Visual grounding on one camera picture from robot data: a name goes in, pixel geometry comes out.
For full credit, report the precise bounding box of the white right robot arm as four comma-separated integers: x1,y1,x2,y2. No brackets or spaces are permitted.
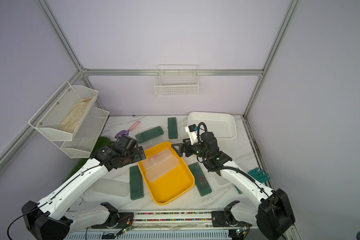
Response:
172,132,296,240

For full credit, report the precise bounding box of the green pencil case back upright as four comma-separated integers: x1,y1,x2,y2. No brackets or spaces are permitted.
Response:
168,117,178,140

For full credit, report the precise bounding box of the purple pink garden trowel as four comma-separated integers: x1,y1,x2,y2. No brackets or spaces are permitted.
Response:
115,121,140,139

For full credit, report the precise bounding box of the white wire wall basket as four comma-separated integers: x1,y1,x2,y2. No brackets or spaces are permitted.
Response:
154,65,199,97

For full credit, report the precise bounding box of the green pencil case front right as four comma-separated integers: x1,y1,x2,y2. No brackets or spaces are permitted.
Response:
188,163,212,197

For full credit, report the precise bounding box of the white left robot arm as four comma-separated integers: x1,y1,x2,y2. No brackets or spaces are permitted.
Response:
22,135,146,240

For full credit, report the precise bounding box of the green artificial grass mat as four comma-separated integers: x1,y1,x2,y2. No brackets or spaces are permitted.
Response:
66,136,115,181

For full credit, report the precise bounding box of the white plastic storage box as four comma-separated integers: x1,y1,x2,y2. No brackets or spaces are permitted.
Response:
188,112,237,140

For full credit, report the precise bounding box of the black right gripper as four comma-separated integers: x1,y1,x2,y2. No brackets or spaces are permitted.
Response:
173,137,211,159

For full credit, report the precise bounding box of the clear pencil case pink pen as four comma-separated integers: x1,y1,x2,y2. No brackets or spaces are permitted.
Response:
142,148,178,171

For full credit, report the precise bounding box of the green pencil case front left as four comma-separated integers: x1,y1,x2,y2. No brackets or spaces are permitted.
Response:
130,166,144,201

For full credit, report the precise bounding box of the white mesh two-tier shelf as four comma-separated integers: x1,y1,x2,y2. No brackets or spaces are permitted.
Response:
29,82,109,159

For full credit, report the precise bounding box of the beige cloth in shelf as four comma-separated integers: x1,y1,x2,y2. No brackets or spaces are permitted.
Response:
59,96,94,134

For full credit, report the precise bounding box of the yellow plastic tray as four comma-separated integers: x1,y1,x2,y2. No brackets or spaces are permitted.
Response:
138,142,195,206

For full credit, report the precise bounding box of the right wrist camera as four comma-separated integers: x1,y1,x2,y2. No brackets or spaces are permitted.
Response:
185,124,199,145

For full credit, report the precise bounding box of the green pencil case back angled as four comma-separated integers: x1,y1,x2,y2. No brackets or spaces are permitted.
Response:
136,126,164,144

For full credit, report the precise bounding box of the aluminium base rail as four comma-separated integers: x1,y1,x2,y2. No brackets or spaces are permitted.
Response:
66,210,265,240

